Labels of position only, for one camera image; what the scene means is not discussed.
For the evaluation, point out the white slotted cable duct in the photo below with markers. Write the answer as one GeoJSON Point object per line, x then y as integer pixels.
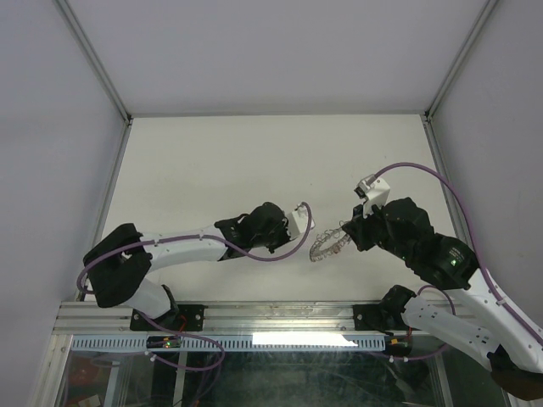
{"type": "Point", "coordinates": [261, 341]}

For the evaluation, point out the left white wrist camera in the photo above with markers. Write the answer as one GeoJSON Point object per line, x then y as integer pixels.
{"type": "Point", "coordinates": [298, 221]}

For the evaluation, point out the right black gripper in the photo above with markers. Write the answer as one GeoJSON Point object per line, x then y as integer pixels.
{"type": "Point", "coordinates": [355, 227]}

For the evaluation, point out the left aluminium frame post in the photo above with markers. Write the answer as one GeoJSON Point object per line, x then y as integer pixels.
{"type": "Point", "coordinates": [76, 29]}

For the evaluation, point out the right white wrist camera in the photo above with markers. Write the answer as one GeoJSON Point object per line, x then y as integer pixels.
{"type": "Point", "coordinates": [373, 192]}

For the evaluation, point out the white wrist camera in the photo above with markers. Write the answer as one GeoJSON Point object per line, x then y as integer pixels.
{"type": "Point", "coordinates": [373, 192]}
{"type": "Point", "coordinates": [298, 221]}

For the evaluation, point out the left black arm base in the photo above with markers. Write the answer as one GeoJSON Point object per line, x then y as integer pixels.
{"type": "Point", "coordinates": [186, 318]}

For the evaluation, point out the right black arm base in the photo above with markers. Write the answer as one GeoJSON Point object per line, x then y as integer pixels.
{"type": "Point", "coordinates": [384, 318]}

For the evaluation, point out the aluminium frame post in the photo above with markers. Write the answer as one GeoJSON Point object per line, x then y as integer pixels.
{"type": "Point", "coordinates": [461, 56]}
{"type": "Point", "coordinates": [76, 29]}

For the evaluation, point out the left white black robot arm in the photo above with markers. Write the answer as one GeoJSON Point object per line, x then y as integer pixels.
{"type": "Point", "coordinates": [116, 270]}

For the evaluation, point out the right aluminium frame post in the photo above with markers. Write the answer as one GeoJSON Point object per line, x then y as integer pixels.
{"type": "Point", "coordinates": [461, 56]}

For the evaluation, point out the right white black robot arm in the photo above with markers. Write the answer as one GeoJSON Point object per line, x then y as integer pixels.
{"type": "Point", "coordinates": [506, 342]}

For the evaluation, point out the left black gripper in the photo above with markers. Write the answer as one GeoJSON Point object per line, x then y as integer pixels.
{"type": "Point", "coordinates": [286, 235]}

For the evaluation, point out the aluminium mounting rail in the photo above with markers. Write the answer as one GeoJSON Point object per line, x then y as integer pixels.
{"type": "Point", "coordinates": [220, 318]}

